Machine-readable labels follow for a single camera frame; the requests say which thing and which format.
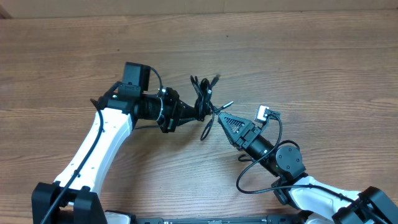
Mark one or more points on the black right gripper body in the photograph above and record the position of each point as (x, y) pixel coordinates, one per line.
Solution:
(251, 133)

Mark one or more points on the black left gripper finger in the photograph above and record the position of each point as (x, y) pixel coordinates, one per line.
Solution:
(183, 120)
(187, 110)

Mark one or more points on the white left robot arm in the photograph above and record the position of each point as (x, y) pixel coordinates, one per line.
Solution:
(73, 197)

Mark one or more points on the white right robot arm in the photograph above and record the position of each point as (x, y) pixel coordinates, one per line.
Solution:
(294, 186)

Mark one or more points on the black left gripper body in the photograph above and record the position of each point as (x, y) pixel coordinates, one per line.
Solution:
(170, 110)

